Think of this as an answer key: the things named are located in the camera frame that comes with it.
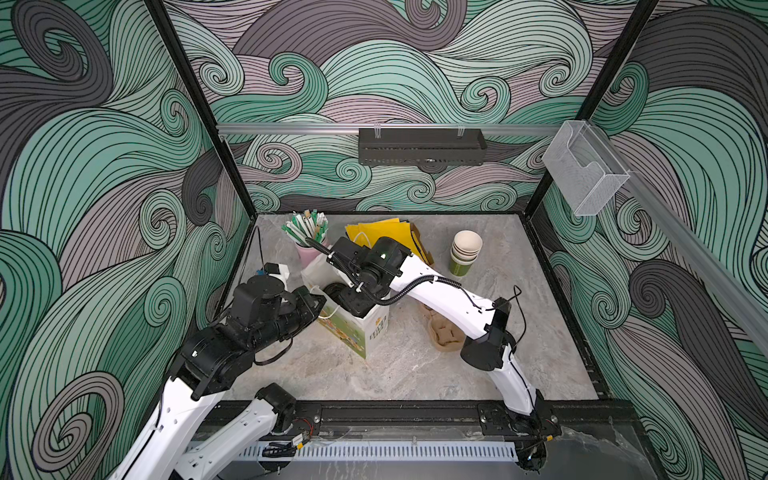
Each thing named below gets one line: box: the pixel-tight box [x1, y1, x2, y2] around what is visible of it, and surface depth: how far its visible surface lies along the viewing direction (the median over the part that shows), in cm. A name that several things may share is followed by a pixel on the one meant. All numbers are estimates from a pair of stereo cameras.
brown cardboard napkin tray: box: [410, 222, 434, 266], surface depth 109 cm
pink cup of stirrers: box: [282, 209, 329, 268], surface depth 94 cm
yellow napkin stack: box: [345, 218, 425, 261], surface depth 109 cm
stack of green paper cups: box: [449, 230, 483, 277], surface depth 94 cm
